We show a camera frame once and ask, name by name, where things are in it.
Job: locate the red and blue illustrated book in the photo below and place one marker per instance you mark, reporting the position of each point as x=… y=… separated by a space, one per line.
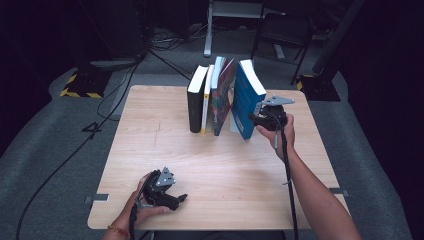
x=221 y=106

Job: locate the black equipment cabinet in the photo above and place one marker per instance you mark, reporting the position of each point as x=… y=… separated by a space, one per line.
x=113 y=33

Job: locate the grey tape tab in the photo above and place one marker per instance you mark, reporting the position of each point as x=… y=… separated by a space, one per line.
x=98 y=198
x=341 y=192

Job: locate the grey metal desk stand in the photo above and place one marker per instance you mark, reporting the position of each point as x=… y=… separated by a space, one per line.
x=208 y=33

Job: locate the thick blue book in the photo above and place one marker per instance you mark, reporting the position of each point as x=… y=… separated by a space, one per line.
x=245 y=110

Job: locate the black yellow striped base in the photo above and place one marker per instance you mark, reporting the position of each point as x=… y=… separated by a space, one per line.
x=83 y=83
x=318 y=88

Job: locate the black chair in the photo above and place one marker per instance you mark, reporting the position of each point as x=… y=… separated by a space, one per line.
x=283 y=30

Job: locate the yellow book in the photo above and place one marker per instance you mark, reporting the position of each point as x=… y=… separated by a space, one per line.
x=205 y=110

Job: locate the white expandable book rack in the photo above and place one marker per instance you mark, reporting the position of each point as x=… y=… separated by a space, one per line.
x=234 y=126

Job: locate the person's right hand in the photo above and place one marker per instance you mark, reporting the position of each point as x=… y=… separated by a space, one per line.
x=283 y=140

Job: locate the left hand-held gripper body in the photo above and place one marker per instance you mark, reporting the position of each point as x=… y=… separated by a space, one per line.
x=156 y=190

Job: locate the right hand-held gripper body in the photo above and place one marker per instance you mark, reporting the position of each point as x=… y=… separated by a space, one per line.
x=275 y=116

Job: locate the black hardcover book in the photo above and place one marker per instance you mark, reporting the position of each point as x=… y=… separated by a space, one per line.
x=196 y=106

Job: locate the person's left hand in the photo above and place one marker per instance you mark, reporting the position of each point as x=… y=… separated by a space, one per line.
x=133 y=210

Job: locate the dark slanted post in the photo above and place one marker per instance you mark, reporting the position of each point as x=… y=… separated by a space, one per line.
x=336 y=36

